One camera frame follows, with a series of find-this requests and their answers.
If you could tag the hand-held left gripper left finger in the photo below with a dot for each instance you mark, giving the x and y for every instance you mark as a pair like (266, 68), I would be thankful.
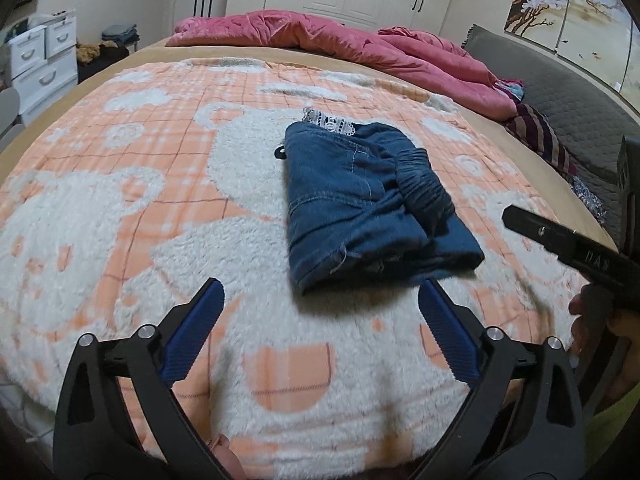
(197, 330)

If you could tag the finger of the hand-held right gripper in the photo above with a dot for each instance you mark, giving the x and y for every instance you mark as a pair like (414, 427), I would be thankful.
(535, 227)

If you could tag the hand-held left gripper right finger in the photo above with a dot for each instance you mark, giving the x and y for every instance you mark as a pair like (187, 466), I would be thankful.
(445, 330)

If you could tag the blue denim pants with lace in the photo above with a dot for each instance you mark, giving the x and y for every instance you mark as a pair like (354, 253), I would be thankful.
(350, 210)

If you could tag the person's right hand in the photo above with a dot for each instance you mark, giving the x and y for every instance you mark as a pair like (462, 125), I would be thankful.
(579, 325)

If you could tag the person's left hand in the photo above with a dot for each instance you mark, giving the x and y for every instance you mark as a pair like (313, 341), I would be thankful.
(227, 455)

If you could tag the orange and white bedsheet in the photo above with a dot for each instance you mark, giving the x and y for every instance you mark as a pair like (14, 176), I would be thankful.
(540, 170)

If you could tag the blue floral cloth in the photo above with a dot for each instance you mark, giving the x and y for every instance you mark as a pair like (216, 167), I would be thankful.
(590, 200)

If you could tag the dark striped cloth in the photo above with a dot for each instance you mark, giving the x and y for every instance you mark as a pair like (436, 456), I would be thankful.
(540, 135)

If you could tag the teal cloth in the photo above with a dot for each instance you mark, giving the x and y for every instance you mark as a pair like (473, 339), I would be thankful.
(512, 91)

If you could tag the peach bear print blanket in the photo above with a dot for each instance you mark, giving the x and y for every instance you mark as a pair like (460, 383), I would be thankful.
(125, 210)

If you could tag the grey quilted headboard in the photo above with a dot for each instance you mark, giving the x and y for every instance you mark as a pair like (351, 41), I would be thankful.
(575, 90)

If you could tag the person's yellow-green clothing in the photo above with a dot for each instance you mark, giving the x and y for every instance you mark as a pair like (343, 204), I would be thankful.
(615, 435)

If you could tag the pink quilt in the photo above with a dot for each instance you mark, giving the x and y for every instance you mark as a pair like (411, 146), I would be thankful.
(350, 45)

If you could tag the grey chair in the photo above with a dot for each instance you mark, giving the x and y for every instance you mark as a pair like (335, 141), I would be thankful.
(9, 110)

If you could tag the brown plush toy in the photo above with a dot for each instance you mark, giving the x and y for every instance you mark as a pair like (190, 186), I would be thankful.
(90, 52)

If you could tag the folded clothes stack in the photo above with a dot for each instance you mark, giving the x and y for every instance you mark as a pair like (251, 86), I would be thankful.
(120, 32)

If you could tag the white drawer unit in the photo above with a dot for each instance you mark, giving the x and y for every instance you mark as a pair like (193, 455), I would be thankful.
(40, 60)

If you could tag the flower tree wall picture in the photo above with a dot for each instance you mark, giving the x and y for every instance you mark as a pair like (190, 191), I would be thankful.
(565, 5)

